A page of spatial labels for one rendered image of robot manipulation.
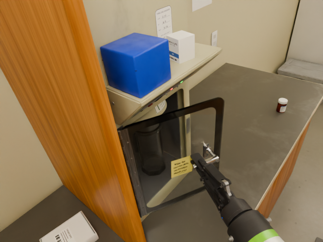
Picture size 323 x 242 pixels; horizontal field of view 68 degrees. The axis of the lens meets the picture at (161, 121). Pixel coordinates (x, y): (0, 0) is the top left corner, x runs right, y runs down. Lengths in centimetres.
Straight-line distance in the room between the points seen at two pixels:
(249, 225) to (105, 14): 54
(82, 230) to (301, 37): 329
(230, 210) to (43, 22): 55
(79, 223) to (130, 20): 71
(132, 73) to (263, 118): 104
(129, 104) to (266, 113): 105
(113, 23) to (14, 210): 87
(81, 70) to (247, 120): 108
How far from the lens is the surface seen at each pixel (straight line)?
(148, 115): 74
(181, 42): 60
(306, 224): 219
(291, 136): 133
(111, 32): 54
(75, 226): 98
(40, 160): 109
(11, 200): 114
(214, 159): 77
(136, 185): 77
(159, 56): 50
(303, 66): 351
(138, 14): 59
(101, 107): 45
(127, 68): 47
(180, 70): 58
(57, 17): 41
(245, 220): 61
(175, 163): 77
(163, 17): 66
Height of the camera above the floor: 176
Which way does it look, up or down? 37 degrees down
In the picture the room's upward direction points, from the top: 7 degrees counter-clockwise
